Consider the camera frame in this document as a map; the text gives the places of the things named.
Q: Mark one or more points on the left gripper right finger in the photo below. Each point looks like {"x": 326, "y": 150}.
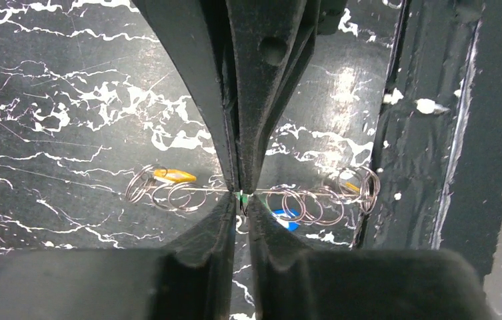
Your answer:
{"x": 294, "y": 281}

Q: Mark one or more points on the yellow key tag on table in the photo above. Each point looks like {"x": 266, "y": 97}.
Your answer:
{"x": 349, "y": 188}

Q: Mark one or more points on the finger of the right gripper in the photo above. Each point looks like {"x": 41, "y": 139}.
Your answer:
{"x": 272, "y": 43}
{"x": 197, "y": 37}

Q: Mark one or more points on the blue key tag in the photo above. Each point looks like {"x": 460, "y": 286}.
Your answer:
{"x": 285, "y": 218}

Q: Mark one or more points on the silver keyring holder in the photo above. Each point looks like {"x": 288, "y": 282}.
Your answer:
{"x": 323, "y": 205}

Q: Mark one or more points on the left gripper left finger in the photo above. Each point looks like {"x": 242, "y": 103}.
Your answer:
{"x": 188, "y": 278}

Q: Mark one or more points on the green key tag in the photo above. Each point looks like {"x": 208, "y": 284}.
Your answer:
{"x": 243, "y": 201}

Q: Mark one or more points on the yellow key tag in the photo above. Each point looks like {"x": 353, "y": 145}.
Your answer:
{"x": 349, "y": 188}
{"x": 173, "y": 176}

